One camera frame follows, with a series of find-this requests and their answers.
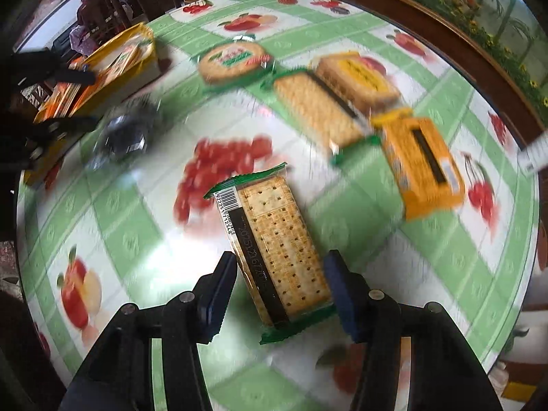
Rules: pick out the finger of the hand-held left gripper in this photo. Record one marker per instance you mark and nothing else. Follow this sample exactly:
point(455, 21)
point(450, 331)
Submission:
point(55, 75)
point(64, 126)

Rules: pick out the round cracker packet green label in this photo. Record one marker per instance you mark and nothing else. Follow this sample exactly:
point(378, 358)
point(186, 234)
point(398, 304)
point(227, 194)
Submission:
point(233, 62)

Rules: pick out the clear packet blue label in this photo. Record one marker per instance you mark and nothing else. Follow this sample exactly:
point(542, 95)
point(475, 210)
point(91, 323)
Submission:
point(126, 135)

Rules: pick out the flower-painted glass screen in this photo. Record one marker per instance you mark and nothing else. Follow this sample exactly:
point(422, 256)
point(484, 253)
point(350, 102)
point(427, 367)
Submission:
point(483, 4)

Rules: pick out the square cracker packet yellow label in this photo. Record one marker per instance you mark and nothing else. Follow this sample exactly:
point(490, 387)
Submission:
point(357, 79)

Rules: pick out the rectangular cracker packet green edge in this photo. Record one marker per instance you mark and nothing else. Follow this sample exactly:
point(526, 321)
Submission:
point(274, 248)
point(319, 109)

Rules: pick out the wooden chair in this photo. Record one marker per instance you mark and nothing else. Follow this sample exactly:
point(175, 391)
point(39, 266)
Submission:
point(120, 0)

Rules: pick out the yellow tray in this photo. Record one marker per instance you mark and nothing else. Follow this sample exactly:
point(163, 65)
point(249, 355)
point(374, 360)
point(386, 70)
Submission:
point(137, 55)

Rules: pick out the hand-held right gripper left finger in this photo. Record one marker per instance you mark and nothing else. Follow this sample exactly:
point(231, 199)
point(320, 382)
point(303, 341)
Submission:
point(218, 302)

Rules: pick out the white spray bottle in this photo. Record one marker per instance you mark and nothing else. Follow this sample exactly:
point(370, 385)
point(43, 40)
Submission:
point(535, 154)

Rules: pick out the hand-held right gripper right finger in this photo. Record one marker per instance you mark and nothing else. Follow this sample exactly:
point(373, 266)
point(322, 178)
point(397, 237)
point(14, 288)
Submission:
point(342, 302)

